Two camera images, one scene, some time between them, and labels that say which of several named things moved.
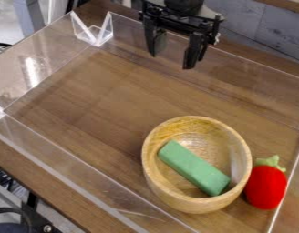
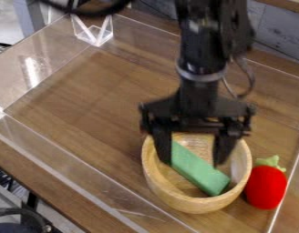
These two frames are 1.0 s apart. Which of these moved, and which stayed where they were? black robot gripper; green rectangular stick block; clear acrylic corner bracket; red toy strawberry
Moved: black robot gripper
Stayed: clear acrylic corner bracket; green rectangular stick block; red toy strawberry
